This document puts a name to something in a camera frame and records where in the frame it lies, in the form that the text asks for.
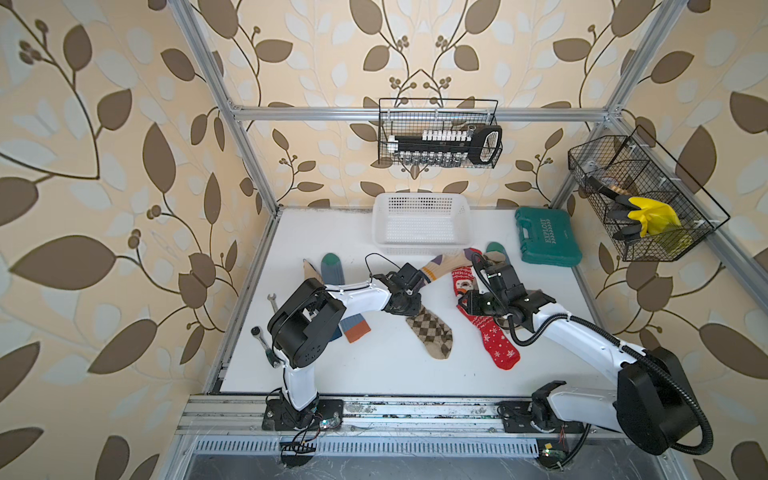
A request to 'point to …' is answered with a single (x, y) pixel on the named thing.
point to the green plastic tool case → (547, 237)
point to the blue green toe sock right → (497, 247)
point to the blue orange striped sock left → (352, 327)
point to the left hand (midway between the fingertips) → (412, 304)
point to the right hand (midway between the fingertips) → (463, 301)
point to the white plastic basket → (421, 223)
